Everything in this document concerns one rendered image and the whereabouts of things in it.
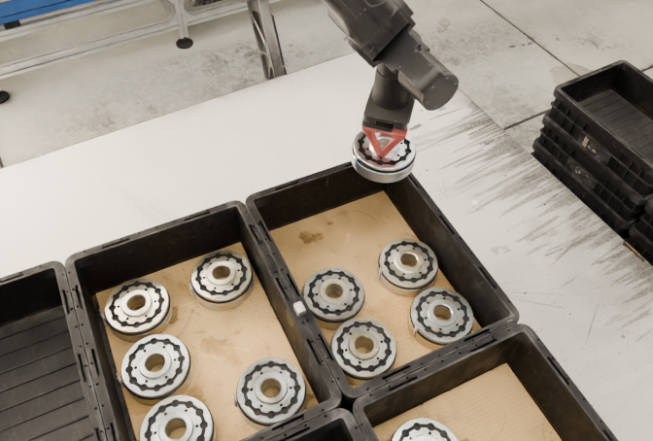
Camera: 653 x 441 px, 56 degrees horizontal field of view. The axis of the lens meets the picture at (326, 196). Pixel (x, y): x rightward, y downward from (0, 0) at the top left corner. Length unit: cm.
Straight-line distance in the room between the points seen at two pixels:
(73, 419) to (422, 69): 71
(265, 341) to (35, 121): 194
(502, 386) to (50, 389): 69
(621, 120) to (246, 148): 118
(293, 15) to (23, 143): 140
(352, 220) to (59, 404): 57
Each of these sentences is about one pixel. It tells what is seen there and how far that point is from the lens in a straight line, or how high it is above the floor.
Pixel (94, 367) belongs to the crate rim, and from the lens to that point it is 93.
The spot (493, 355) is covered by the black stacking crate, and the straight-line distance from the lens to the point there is 98.
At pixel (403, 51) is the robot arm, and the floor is 126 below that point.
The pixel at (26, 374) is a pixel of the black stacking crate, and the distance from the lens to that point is 108.
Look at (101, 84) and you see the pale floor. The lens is 288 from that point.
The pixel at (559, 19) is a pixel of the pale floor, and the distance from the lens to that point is 343.
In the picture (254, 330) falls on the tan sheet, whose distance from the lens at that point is 103.
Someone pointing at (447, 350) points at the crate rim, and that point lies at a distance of 92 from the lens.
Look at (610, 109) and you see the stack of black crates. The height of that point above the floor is 49.
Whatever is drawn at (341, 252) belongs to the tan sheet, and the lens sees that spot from 111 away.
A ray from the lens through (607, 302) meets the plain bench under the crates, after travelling 134.
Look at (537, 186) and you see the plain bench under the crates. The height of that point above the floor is 70.
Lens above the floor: 173
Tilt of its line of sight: 49 degrees down
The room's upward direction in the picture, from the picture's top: 3 degrees clockwise
